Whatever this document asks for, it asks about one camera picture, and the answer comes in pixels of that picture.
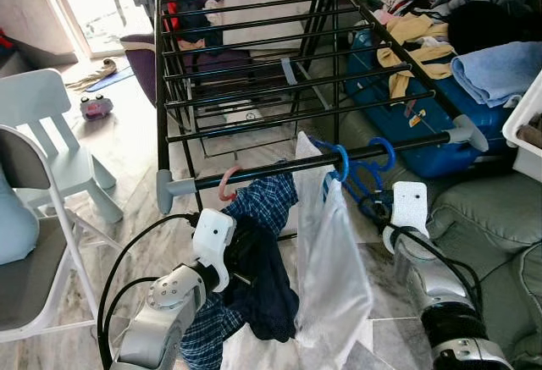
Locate black metal drying rack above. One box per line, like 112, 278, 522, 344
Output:
131, 0, 490, 214

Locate white thin garment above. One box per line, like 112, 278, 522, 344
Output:
292, 131, 375, 370

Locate navy blue shorts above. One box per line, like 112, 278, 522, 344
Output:
222, 218, 299, 343

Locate grey green sofa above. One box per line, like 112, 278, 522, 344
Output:
339, 108, 542, 370

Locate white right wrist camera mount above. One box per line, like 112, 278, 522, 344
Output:
390, 181, 430, 240

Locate white small appliance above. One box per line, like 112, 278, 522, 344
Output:
227, 103, 265, 125

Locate white plastic storage bin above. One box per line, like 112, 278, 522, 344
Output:
502, 69, 542, 185

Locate blue plaid shirt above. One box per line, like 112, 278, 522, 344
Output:
178, 171, 299, 370

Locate blue plastic hanger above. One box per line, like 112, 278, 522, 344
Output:
343, 135, 397, 223
318, 137, 350, 183

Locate light blue folded towel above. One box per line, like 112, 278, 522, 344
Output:
451, 41, 542, 108

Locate white cushion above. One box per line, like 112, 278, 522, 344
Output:
222, 0, 335, 49

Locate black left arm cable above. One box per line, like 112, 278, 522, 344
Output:
96, 212, 196, 362

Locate beige floor cloth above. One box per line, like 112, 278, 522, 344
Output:
66, 58, 118, 91

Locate red garment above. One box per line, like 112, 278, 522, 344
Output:
166, 0, 181, 32

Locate black fabric bundle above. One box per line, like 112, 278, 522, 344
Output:
447, 2, 519, 56

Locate purple armchair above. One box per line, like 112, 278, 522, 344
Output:
119, 0, 255, 104

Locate brown folded cloth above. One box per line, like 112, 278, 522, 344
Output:
517, 124, 542, 147

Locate light blue cushion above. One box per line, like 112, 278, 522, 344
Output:
0, 167, 41, 265

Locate blue suitcase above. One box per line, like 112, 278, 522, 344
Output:
343, 30, 517, 178

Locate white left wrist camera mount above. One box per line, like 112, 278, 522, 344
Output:
191, 209, 236, 293

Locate white grey folding chair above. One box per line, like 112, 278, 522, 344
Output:
0, 124, 124, 345

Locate yellow garment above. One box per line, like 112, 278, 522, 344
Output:
377, 13, 458, 100

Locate blue floor mat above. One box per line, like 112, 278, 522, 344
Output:
85, 67, 135, 93

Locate light blue kids chair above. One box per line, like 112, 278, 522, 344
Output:
0, 68, 125, 225

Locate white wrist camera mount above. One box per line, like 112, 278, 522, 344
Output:
390, 181, 430, 240
191, 209, 236, 293

